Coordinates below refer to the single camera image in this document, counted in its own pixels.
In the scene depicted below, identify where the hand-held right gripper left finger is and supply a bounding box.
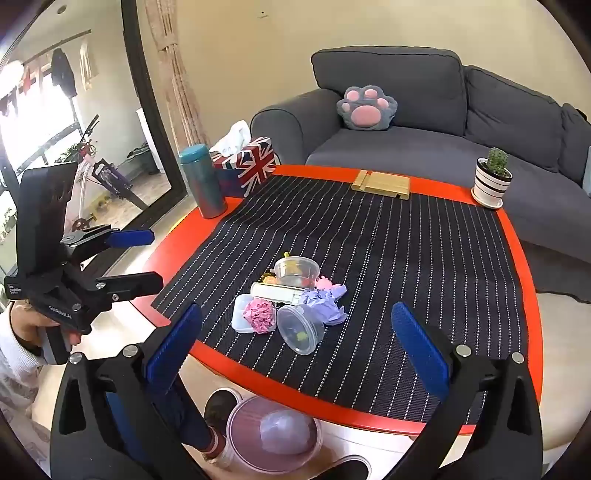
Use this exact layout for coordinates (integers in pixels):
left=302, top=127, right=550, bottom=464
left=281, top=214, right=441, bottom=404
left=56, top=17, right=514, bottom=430
left=50, top=302, right=218, bottom=480

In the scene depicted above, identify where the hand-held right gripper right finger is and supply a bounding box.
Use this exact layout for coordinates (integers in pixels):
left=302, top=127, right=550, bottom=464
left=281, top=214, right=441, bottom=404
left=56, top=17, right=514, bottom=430
left=390, top=302, right=543, bottom=480

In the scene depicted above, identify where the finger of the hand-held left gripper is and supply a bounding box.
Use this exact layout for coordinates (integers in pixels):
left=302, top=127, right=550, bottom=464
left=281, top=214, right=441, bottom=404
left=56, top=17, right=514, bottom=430
left=60, top=224, right=155, bottom=261
left=65, top=271, right=164, bottom=334

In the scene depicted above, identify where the white rectangular plastic box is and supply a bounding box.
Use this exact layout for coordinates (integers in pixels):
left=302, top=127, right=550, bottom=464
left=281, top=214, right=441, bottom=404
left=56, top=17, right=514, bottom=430
left=232, top=294, right=278, bottom=334

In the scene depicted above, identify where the pink paper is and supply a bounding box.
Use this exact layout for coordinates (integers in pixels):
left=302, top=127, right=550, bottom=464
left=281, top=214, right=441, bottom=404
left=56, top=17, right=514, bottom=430
left=243, top=298, right=277, bottom=334

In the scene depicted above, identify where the purple paper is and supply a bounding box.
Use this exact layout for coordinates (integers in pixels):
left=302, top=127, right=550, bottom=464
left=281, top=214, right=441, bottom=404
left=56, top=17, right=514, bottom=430
left=295, top=285, right=348, bottom=326
left=259, top=411, right=312, bottom=455

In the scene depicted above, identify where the translucent round waste bin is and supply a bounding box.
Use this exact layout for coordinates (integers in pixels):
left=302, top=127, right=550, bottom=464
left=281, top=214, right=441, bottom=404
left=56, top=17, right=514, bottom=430
left=226, top=394, right=324, bottom=474

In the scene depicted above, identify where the round clear plastic container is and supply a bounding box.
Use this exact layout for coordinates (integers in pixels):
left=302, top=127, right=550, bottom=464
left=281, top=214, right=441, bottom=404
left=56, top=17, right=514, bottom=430
left=274, top=256, right=320, bottom=288
left=276, top=305, right=326, bottom=356

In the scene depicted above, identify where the person's left forearm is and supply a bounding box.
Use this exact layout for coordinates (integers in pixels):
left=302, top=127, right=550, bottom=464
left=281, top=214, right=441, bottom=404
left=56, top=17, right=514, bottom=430
left=0, top=339, right=52, bottom=462

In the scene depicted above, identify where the person's left hand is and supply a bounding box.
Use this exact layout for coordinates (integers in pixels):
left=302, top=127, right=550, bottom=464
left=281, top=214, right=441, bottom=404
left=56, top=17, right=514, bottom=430
left=8, top=300, right=63, bottom=349

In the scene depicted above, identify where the bicycle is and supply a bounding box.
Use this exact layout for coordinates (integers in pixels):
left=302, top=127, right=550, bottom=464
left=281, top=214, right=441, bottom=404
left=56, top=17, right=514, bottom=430
left=65, top=115, right=139, bottom=232

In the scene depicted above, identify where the person's blue jeans leg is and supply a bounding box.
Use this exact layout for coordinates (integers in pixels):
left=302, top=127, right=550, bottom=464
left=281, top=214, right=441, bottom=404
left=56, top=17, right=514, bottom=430
left=104, top=364, right=222, bottom=462

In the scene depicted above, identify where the dark shoe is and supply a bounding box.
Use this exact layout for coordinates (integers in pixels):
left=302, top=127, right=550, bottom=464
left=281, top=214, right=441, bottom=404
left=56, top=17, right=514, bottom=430
left=203, top=388, right=243, bottom=437

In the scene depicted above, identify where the teal thermos bottle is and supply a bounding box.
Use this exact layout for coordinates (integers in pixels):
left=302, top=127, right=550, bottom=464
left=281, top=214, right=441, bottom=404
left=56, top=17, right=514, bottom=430
left=178, top=144, right=228, bottom=220

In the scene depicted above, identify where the black pinstriped placemat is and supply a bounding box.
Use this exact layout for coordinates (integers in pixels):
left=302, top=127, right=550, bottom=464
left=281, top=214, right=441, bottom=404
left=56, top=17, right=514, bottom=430
left=151, top=173, right=529, bottom=428

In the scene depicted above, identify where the flag print tissue box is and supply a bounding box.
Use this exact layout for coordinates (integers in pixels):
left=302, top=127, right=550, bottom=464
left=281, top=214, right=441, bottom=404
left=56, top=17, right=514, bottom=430
left=210, top=136, right=278, bottom=199

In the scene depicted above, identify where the white tissue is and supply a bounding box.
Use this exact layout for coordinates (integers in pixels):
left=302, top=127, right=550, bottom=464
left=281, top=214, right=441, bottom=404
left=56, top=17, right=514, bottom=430
left=210, top=120, right=252, bottom=158

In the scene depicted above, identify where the dark hanging garment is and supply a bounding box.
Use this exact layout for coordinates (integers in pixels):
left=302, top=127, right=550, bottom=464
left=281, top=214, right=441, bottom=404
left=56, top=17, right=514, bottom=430
left=51, top=48, right=77, bottom=97

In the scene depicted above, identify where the beige curtain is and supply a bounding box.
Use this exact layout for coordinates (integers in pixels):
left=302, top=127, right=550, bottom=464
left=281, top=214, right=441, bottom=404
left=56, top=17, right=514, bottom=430
left=143, top=0, right=211, bottom=158

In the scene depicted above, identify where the wooden phone stand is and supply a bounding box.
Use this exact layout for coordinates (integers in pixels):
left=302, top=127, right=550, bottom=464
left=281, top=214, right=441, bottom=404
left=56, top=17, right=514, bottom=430
left=351, top=170, right=411, bottom=201

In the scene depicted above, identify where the cactus in striped pot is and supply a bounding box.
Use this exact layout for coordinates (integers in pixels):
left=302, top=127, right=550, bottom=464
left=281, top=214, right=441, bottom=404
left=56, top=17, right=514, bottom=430
left=471, top=147, right=514, bottom=210

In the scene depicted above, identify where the dark grey sofa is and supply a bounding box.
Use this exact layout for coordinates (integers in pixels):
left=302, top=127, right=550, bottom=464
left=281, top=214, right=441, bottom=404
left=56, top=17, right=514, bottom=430
left=249, top=46, right=591, bottom=296

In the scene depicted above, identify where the grey pink paw cushion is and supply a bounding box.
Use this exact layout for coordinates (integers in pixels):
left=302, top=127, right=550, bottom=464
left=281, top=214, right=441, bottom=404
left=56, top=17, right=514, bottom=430
left=336, top=84, right=399, bottom=132

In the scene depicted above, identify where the black door frame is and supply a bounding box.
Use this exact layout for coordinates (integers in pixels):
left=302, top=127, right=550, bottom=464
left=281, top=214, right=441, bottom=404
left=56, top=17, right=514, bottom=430
left=121, top=0, right=188, bottom=222

